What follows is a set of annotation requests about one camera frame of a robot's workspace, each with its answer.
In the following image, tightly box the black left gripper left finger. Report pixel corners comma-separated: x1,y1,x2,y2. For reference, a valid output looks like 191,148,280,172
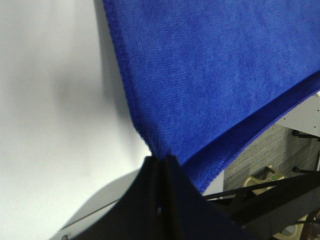
52,156,160,240

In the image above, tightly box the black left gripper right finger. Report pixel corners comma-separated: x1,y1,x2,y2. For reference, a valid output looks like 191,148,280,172
163,155,256,240

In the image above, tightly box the blue towel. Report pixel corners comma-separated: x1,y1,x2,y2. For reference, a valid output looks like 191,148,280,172
103,0,320,193

